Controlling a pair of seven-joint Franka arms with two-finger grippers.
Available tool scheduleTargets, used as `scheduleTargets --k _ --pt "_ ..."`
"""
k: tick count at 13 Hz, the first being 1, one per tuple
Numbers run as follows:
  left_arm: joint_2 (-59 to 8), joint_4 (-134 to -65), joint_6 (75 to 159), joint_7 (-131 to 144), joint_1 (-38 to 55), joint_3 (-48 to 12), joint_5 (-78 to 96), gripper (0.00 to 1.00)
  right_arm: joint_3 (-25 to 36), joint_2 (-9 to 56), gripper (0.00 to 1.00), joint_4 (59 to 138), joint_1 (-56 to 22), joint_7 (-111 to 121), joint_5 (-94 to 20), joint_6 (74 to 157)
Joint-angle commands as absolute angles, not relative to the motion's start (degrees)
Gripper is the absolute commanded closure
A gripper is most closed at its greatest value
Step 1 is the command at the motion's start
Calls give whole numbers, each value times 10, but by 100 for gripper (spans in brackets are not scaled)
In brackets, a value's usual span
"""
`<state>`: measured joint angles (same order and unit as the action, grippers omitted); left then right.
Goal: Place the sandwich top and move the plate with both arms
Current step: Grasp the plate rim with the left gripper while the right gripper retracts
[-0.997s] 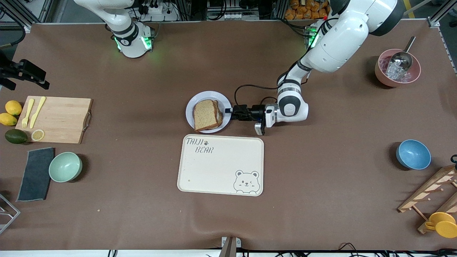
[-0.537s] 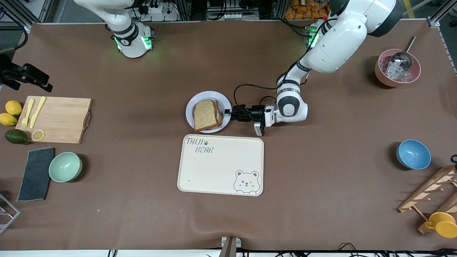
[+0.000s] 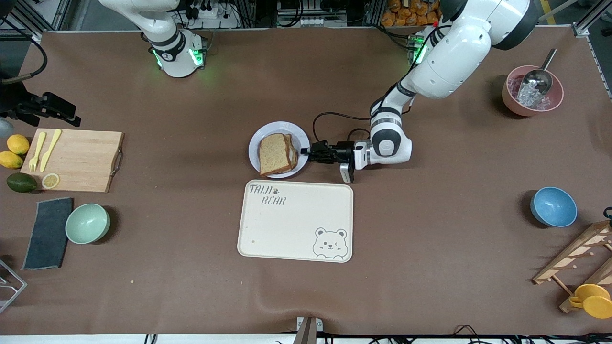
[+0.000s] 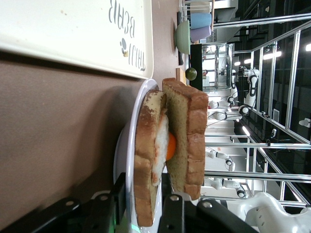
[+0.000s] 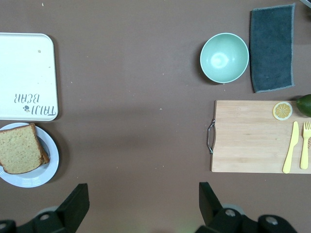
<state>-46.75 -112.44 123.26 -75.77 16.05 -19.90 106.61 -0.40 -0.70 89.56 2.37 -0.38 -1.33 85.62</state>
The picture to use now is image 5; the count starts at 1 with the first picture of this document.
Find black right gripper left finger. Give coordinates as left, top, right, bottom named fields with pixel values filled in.
left=0, top=183, right=89, bottom=233

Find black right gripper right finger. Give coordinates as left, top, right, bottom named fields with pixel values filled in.
left=196, top=182, right=298, bottom=233

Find lavender round plate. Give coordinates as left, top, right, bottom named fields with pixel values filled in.
left=0, top=122, right=60, bottom=188

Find plain bread slice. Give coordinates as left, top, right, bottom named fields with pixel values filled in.
left=0, top=123, right=44, bottom=175

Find bread slice under egg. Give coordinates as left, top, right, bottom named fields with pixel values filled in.
left=36, top=135, right=51, bottom=165

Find wooden cutting board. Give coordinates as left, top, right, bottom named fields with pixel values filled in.
left=206, top=100, right=311, bottom=174

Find yellow plastic knife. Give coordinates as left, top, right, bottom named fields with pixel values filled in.
left=282, top=121, right=300, bottom=174

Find yellow plastic fork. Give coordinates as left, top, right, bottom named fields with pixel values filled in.
left=299, top=121, right=311, bottom=170

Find lemon slice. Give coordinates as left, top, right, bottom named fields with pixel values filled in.
left=272, top=101, right=294, bottom=121

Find green avocado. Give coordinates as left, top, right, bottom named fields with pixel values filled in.
left=295, top=94, right=311, bottom=118

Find cream bear print tray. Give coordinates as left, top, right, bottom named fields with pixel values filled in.
left=0, top=33, right=59, bottom=121

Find mint green bowl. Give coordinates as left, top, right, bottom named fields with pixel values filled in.
left=199, top=33, right=250, bottom=84

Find dark grey cloth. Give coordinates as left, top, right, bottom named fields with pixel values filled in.
left=249, top=2, right=296, bottom=94

